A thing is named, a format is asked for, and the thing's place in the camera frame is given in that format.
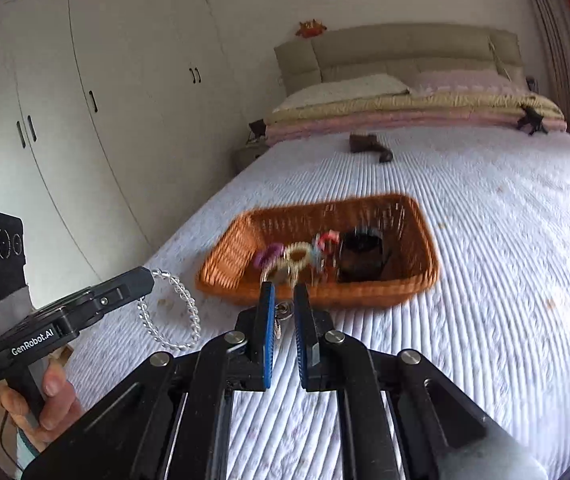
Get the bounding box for bedside table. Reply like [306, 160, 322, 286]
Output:
[232, 144, 268, 174]

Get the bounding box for beige padded headboard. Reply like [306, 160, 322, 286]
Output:
[274, 23, 527, 94]

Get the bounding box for person's left hand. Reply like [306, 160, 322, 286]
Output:
[0, 360, 84, 452]

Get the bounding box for brown hairbrush on bed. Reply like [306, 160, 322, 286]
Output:
[349, 133, 393, 164]

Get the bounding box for purple spiral hair tie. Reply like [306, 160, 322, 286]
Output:
[253, 242, 286, 270]

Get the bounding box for small silver gold ring charm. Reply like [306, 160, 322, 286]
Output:
[274, 301, 294, 340]

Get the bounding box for white floral pillow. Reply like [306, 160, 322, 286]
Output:
[273, 74, 414, 113]

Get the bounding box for red braided cord bracelet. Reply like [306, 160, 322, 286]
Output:
[314, 228, 342, 276]

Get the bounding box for quilted white floral bedspread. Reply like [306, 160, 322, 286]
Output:
[63, 123, 570, 480]

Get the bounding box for orange plush toy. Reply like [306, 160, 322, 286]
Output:
[294, 18, 327, 39]

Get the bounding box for cream spiral hair tie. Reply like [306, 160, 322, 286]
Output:
[281, 240, 316, 273]

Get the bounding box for pink pillow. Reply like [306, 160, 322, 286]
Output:
[407, 70, 530, 96]

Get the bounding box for brown wicker basket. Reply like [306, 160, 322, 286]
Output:
[195, 193, 439, 308]

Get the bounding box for folded yellow pink quilts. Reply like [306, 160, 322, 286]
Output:
[265, 92, 568, 145]

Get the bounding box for clear crystal bead bracelet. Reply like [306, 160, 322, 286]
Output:
[136, 268, 202, 352]

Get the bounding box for black object on nightstand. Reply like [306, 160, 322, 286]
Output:
[247, 119, 268, 143]

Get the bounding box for black wrist watch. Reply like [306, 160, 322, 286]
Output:
[337, 226, 391, 283]

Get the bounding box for white built-in wardrobe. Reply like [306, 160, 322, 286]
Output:
[0, 0, 242, 307]

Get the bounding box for small black tripod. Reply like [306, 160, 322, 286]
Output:
[516, 104, 548, 136]

